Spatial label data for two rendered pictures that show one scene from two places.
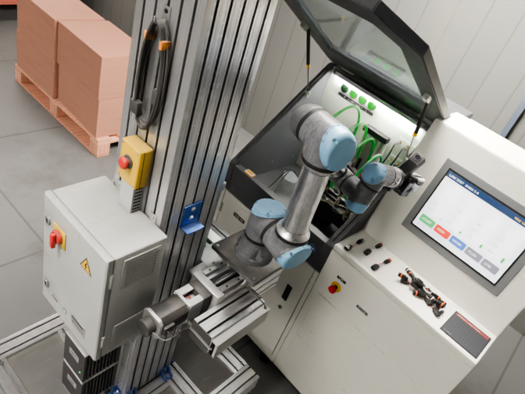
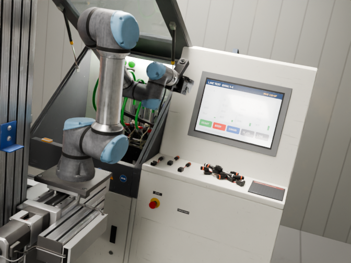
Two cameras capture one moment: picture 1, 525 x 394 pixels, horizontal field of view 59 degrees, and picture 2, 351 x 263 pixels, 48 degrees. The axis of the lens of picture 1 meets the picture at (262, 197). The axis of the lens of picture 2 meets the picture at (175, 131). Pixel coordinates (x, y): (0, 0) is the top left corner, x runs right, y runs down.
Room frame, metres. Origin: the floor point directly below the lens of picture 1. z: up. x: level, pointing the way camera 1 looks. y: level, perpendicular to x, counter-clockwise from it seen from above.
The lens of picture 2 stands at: (-0.20, 0.03, 1.69)
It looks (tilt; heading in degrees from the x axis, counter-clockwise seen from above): 16 degrees down; 343
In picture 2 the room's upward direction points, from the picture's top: 9 degrees clockwise
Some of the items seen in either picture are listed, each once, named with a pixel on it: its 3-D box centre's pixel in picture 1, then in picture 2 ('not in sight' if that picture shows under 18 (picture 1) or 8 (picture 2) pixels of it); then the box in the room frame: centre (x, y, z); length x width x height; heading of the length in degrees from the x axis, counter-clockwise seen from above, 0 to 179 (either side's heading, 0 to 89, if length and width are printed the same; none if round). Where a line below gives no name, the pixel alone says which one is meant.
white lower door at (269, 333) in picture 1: (249, 273); (72, 237); (1.80, -0.07, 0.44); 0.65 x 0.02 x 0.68; 56
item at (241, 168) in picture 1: (275, 213); (81, 165); (1.82, -0.09, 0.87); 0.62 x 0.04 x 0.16; 56
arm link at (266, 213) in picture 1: (266, 220); (80, 134); (1.30, -0.04, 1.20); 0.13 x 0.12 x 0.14; 44
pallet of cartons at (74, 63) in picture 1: (103, 66); not in sight; (3.59, 1.66, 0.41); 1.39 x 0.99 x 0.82; 54
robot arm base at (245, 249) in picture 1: (256, 242); (76, 162); (1.31, -0.04, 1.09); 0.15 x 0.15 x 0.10
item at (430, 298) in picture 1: (423, 289); (223, 172); (1.48, -0.75, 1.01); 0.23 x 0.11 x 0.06; 56
